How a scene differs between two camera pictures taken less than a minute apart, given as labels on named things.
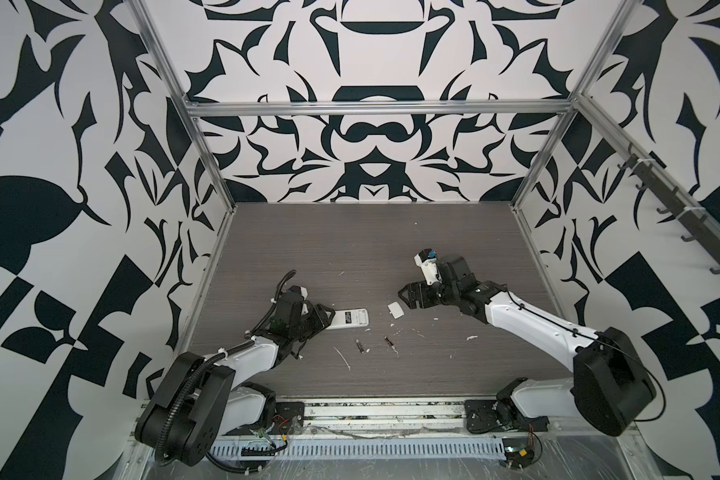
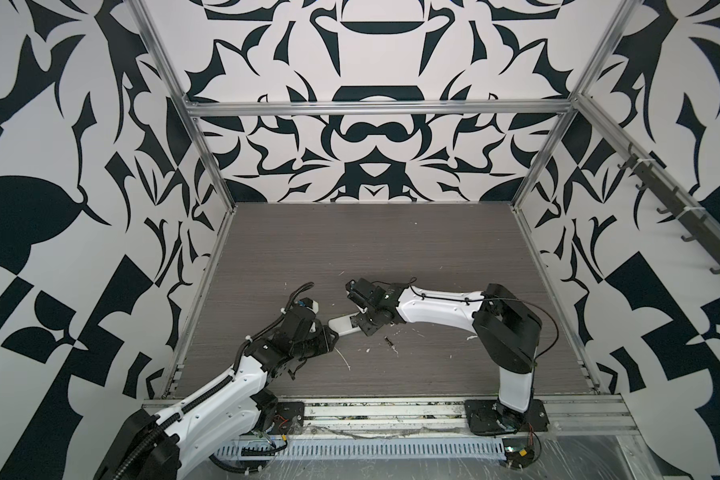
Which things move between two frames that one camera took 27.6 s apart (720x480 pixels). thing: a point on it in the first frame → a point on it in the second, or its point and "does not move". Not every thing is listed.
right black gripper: [412, 288] → [359, 321]
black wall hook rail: [701, 228] does not move
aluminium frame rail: [380, 108] does not move
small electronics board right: [518, 451] does not move
